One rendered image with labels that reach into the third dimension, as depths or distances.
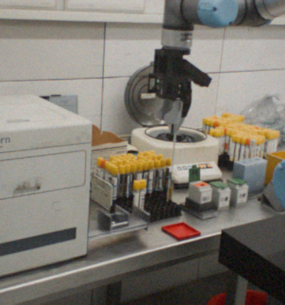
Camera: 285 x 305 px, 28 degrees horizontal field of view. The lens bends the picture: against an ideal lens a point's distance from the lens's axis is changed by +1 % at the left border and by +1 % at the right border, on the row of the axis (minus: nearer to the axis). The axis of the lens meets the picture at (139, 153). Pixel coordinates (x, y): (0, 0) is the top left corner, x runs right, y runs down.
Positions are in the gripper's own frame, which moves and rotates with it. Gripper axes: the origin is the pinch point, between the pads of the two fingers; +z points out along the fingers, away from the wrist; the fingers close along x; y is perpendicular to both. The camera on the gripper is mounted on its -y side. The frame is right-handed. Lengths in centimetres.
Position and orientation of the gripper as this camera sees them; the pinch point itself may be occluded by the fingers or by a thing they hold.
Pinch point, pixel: (175, 128)
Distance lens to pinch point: 141.6
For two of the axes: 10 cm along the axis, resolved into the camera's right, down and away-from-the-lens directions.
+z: -0.7, 9.5, 2.9
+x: 5.7, 2.8, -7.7
